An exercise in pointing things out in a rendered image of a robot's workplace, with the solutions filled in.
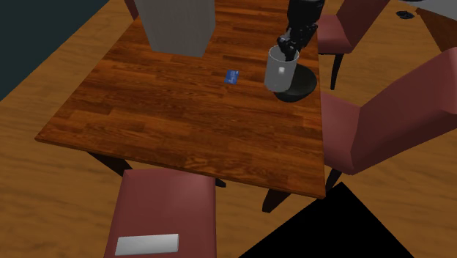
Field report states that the black bowl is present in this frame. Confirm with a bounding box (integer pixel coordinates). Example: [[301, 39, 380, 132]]
[[272, 64, 319, 104]]

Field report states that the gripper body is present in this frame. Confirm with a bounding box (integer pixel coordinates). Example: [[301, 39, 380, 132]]
[[285, 0, 326, 49]]

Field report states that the wooden dining table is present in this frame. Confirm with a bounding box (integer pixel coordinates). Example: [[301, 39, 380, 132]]
[[34, 0, 327, 214]]

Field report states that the blue card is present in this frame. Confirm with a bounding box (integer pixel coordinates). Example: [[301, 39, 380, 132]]
[[223, 69, 240, 86]]

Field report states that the grey cup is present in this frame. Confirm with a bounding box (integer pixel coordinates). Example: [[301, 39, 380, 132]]
[[264, 44, 300, 93]]

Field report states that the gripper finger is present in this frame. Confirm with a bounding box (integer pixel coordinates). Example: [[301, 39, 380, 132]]
[[277, 34, 291, 51], [284, 42, 300, 63]]

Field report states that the red chair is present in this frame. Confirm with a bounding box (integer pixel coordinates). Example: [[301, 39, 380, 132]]
[[103, 168, 218, 258], [319, 46, 457, 193], [316, 0, 391, 92], [123, 0, 140, 21]]

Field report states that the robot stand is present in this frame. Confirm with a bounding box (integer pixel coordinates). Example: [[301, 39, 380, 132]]
[[133, 0, 217, 59]]

